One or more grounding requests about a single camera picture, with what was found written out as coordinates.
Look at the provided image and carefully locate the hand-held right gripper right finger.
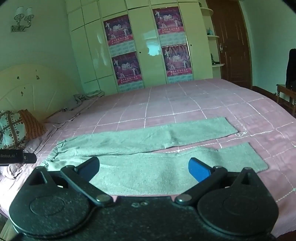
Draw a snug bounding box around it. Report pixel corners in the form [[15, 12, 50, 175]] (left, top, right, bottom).
[[174, 158, 270, 205]]

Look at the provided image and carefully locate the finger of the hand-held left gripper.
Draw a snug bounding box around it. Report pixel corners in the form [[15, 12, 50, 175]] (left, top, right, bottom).
[[23, 152, 37, 164]]

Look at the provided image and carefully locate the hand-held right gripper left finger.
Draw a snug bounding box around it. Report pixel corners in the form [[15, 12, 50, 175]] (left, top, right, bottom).
[[25, 157, 114, 207]]

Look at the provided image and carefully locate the grey-green towel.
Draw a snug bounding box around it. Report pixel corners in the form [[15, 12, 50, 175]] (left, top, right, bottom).
[[41, 117, 269, 196]]

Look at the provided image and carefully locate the teal patterned pillow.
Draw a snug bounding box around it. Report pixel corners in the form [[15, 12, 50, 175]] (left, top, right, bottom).
[[0, 110, 27, 150]]

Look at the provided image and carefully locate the orange striped pillow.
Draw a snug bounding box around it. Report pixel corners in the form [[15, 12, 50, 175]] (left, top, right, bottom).
[[18, 109, 48, 141]]

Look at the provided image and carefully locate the lilac bed sheet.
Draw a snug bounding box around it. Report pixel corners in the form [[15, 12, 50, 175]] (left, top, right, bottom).
[[0, 96, 102, 179]]

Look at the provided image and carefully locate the cream bed headboard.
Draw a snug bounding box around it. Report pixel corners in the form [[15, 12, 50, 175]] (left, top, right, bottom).
[[0, 64, 85, 123]]

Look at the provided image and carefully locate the pink checked bed quilt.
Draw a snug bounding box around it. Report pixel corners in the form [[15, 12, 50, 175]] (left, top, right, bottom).
[[0, 77, 296, 241]]

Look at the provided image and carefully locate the grey crumpled blanket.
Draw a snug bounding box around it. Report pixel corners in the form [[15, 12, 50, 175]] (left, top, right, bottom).
[[59, 90, 105, 114]]

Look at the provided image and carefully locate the wooden chair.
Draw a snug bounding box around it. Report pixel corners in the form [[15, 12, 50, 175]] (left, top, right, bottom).
[[276, 84, 296, 114]]

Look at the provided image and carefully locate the corner shelf unit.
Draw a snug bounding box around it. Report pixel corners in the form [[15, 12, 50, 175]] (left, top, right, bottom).
[[198, 2, 226, 68]]

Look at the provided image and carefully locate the dark cloth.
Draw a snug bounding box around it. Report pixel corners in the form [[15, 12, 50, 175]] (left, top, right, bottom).
[[285, 49, 296, 87]]

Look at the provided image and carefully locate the cream wardrobe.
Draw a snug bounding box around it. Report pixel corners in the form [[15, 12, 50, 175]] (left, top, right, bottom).
[[65, 0, 214, 94]]

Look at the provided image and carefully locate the brown wooden door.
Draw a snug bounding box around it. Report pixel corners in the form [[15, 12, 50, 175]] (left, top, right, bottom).
[[206, 0, 252, 90]]

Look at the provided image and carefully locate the wall poster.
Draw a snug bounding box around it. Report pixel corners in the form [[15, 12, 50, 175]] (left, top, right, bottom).
[[152, 6, 187, 45], [103, 14, 137, 54], [111, 51, 145, 92], [161, 43, 193, 84]]

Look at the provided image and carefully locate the wall lamp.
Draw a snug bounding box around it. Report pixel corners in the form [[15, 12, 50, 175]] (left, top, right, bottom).
[[10, 6, 34, 32]]

